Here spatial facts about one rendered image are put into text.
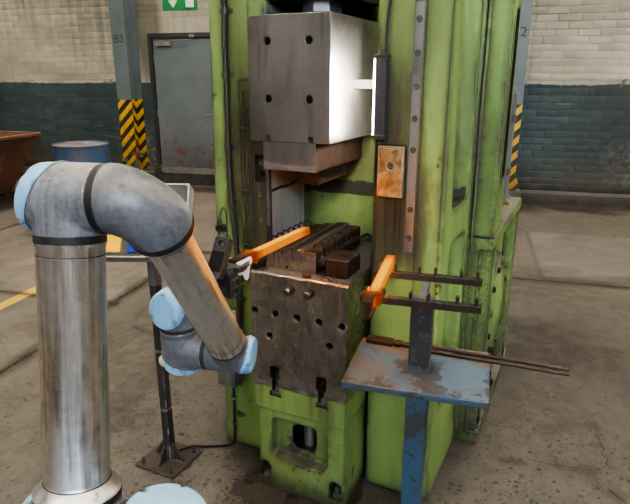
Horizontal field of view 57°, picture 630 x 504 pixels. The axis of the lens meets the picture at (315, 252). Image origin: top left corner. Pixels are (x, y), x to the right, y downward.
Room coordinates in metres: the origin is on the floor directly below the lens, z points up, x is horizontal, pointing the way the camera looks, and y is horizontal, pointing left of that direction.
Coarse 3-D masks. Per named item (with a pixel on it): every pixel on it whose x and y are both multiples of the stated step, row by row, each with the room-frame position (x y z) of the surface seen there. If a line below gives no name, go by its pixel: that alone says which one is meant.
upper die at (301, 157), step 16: (272, 144) 1.97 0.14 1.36; (288, 144) 1.94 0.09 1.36; (304, 144) 1.91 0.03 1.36; (320, 144) 1.93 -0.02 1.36; (336, 144) 2.05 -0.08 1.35; (352, 144) 2.18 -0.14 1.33; (272, 160) 1.97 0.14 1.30; (288, 160) 1.94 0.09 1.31; (304, 160) 1.91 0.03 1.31; (320, 160) 1.93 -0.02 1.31; (336, 160) 2.05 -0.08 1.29; (352, 160) 2.19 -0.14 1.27
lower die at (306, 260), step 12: (312, 228) 2.28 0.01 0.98; (324, 228) 2.24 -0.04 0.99; (348, 228) 2.23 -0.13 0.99; (300, 240) 2.07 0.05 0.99; (336, 240) 2.06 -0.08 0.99; (348, 240) 2.16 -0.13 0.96; (276, 252) 1.96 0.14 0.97; (288, 252) 1.94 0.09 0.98; (300, 252) 1.92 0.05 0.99; (312, 252) 1.91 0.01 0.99; (324, 252) 1.96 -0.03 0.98; (276, 264) 1.96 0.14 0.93; (288, 264) 1.94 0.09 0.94; (300, 264) 1.92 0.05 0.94; (312, 264) 1.90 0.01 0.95
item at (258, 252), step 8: (296, 232) 1.84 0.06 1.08; (304, 232) 1.87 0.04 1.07; (272, 240) 1.73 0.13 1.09; (280, 240) 1.73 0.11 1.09; (288, 240) 1.77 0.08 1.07; (256, 248) 1.63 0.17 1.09; (264, 248) 1.63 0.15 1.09; (272, 248) 1.68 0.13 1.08; (240, 256) 1.53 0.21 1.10; (248, 256) 1.55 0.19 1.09; (256, 256) 1.57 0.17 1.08
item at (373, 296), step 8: (392, 256) 1.72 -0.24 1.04; (384, 264) 1.64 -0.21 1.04; (392, 264) 1.66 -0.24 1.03; (384, 272) 1.57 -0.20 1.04; (376, 280) 1.50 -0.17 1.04; (384, 280) 1.50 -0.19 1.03; (376, 288) 1.44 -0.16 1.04; (368, 296) 1.35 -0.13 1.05; (376, 296) 1.39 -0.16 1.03; (368, 304) 1.31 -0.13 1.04; (376, 304) 1.39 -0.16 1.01; (368, 312) 1.31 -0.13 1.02
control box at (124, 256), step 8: (168, 184) 2.09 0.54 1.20; (176, 184) 2.09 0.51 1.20; (184, 184) 2.09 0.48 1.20; (184, 192) 2.07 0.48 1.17; (192, 192) 2.13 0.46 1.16; (184, 200) 2.06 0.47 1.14; (192, 200) 2.12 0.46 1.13; (192, 208) 2.11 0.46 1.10; (112, 256) 1.96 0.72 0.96; (120, 256) 1.95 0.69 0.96; (128, 256) 1.95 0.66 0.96; (136, 256) 1.95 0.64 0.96
